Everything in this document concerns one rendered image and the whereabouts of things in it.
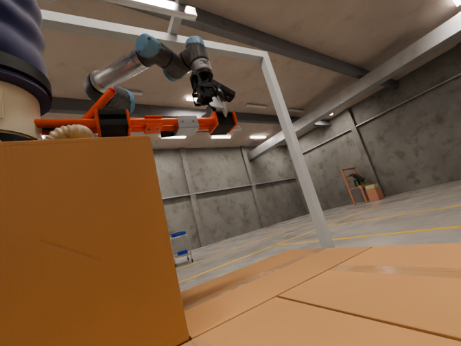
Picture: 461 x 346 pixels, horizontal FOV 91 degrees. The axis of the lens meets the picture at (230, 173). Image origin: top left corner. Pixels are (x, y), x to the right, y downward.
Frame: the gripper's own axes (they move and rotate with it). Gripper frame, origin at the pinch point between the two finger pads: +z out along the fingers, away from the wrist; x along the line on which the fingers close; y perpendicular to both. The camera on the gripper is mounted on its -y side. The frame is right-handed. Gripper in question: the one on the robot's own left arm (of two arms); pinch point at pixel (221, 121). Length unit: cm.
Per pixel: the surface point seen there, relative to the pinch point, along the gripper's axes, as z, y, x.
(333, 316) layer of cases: 54, 12, 36
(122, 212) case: 29, 38, 20
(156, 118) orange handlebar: 0.0, 23.9, 3.2
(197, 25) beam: -405, -188, -298
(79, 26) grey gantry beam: -203, 41, -159
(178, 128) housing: 3.1, 17.6, 2.5
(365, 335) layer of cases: 54, 14, 43
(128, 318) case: 46, 39, 20
